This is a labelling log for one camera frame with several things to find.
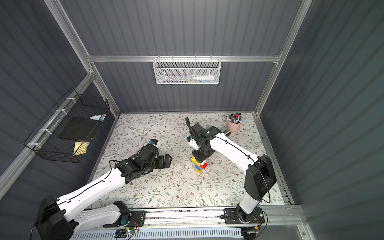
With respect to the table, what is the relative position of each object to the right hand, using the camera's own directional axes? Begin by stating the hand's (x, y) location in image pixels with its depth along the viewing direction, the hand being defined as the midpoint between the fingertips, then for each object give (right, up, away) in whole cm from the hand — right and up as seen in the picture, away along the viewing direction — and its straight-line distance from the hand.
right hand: (200, 159), depth 81 cm
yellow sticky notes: (-50, +9, -20) cm, 54 cm away
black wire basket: (-66, +11, -18) cm, 69 cm away
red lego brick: (+3, -4, -1) cm, 4 cm away
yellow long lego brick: (-3, 0, +1) cm, 4 cm away
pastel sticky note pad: (-55, +23, +2) cm, 60 cm away
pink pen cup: (+24, +21, +19) cm, 37 cm away
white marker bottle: (+3, +49, +13) cm, 50 cm away
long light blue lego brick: (0, -6, +3) cm, 6 cm away
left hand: (-18, 0, -2) cm, 18 cm away
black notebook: (-61, +17, -7) cm, 63 cm away
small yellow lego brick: (-1, -8, +7) cm, 11 cm away
